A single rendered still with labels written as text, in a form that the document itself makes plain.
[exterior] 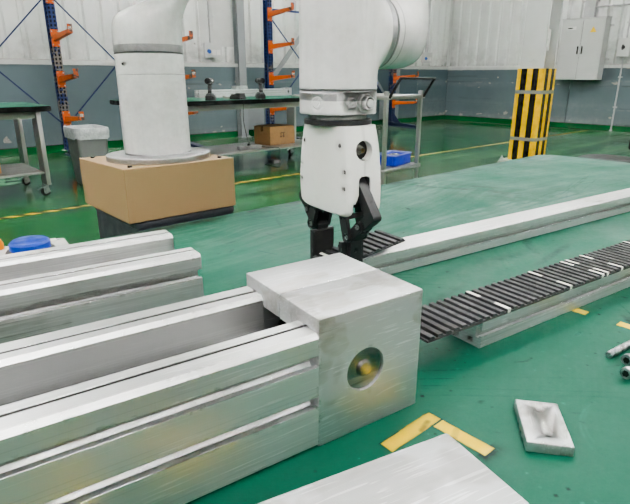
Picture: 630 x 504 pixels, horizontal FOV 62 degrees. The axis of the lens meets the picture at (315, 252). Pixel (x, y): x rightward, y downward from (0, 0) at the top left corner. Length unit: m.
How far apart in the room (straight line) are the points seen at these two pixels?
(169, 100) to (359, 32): 0.51
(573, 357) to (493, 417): 0.13
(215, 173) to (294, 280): 0.64
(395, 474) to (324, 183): 0.42
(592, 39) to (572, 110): 1.37
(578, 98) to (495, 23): 2.54
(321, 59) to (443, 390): 0.34
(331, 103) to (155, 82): 0.50
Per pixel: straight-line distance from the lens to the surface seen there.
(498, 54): 13.16
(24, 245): 0.62
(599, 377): 0.51
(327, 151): 0.58
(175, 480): 0.33
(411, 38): 0.63
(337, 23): 0.56
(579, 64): 12.01
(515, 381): 0.48
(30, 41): 8.28
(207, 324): 0.38
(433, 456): 0.23
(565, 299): 0.63
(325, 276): 0.40
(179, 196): 0.98
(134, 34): 1.01
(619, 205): 1.12
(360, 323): 0.35
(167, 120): 1.00
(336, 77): 0.56
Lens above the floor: 1.02
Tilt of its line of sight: 18 degrees down
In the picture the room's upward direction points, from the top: straight up
